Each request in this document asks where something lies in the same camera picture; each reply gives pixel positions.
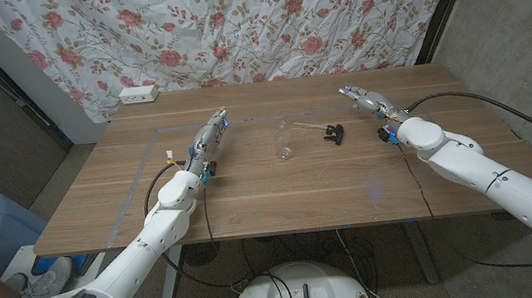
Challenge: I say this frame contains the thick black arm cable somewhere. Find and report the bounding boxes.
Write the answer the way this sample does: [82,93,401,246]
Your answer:
[138,156,244,297]
[404,84,532,165]

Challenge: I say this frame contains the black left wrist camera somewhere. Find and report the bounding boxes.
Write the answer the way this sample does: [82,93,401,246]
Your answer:
[200,159,220,183]

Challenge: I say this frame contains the white power strip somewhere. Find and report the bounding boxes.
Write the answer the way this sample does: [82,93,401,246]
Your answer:
[117,83,161,106]

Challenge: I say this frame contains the clear plastic spray bottle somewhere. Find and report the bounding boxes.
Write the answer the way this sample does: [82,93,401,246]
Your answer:
[271,118,295,162]

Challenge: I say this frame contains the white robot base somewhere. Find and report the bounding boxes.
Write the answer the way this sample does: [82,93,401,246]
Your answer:
[228,254,373,298]

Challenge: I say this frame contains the floral print curtain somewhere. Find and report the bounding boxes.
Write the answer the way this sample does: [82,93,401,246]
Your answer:
[0,0,473,134]

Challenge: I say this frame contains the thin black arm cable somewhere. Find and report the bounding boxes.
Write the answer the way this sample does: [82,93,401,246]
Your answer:
[395,129,532,294]
[200,178,226,256]

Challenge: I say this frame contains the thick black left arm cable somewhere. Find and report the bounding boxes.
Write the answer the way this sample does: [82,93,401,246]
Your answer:
[138,156,244,297]

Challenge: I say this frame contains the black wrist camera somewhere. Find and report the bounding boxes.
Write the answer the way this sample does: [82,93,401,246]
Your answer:
[375,125,400,148]
[200,159,220,183]

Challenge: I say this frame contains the black round floor fan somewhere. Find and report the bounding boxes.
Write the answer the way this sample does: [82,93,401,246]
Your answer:
[180,241,223,270]

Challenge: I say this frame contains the white connector with yellow wires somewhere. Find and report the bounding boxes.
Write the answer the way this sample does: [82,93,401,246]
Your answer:
[164,147,185,172]

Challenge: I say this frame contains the grey shoe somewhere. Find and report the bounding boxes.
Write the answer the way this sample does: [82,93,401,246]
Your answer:
[16,255,77,298]
[1,271,31,295]

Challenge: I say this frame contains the white floor platform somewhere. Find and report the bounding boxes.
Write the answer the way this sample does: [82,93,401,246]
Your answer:
[0,236,130,298]

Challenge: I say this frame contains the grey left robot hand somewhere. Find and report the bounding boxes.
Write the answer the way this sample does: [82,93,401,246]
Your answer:
[177,105,235,178]

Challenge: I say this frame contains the grey table leg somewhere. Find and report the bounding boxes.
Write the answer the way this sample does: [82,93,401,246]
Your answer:
[402,220,440,287]

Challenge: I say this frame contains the black door frame strip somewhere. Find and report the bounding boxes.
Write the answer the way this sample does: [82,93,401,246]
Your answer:
[0,5,74,157]

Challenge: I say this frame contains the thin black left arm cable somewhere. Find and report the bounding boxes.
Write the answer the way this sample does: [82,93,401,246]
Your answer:
[200,178,226,256]

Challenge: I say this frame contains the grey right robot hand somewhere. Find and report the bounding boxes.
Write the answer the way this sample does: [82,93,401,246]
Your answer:
[337,80,412,131]

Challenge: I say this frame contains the black sprayer head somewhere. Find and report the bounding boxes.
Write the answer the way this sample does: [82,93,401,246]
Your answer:
[292,116,347,151]

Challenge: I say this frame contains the white table leg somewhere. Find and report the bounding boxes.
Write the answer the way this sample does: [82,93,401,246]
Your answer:
[155,244,188,298]

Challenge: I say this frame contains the black vertical post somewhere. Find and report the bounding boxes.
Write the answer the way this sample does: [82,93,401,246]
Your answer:
[410,0,486,66]

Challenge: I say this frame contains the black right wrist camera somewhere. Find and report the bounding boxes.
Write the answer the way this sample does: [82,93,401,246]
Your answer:
[375,125,400,148]

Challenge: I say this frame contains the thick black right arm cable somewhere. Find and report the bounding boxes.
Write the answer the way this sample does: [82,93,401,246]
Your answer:
[404,84,532,165]

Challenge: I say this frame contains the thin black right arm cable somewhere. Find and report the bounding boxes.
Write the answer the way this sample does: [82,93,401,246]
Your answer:
[395,129,532,294]

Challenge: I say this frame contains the white floor cable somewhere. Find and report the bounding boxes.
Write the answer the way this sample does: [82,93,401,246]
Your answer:
[334,224,401,298]

